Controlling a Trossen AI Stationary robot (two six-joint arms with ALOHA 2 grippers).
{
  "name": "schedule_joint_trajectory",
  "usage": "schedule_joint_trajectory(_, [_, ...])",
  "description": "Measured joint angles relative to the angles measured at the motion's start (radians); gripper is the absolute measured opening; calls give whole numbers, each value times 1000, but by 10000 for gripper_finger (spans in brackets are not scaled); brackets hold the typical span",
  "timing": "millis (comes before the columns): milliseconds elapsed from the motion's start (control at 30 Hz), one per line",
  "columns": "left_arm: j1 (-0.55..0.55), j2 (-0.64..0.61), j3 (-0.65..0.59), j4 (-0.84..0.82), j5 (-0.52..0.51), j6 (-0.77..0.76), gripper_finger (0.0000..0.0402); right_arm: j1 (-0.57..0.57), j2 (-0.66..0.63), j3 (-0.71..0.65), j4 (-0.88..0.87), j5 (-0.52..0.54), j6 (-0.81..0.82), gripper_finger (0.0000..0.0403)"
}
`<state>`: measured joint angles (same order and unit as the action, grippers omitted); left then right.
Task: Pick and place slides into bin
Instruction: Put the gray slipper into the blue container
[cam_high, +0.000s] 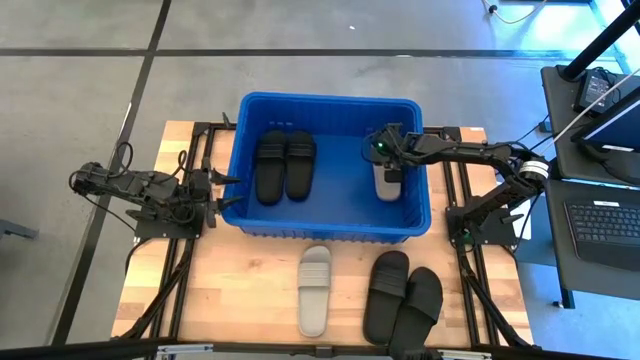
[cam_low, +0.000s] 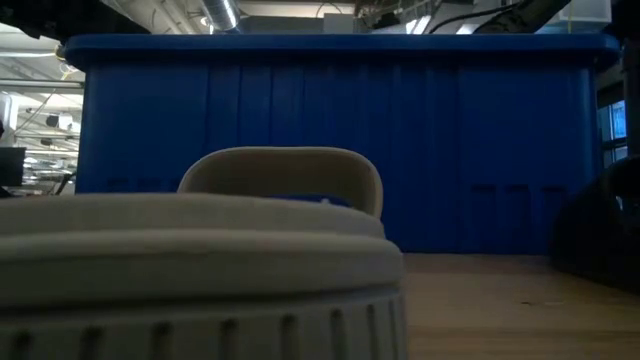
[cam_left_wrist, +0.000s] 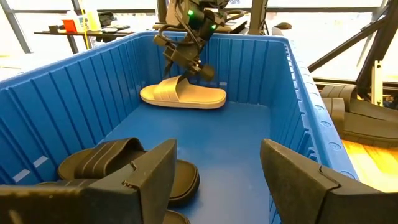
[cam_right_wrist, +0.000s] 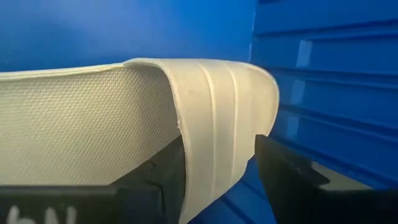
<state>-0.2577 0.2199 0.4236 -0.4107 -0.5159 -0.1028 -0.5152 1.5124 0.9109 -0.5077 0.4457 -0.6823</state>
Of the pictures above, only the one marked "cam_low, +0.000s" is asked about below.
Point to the beige foam slide sandal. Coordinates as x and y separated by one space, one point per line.
200 260

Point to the black foam slide sandal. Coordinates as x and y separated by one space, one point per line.
595 235

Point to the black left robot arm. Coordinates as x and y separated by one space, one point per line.
60 15

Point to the large blue plastic bin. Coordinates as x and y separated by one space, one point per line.
325 110

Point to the background window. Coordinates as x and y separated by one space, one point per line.
617 120

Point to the black background monitor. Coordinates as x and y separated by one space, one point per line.
11 167

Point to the silver ceiling air duct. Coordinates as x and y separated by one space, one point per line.
220 12

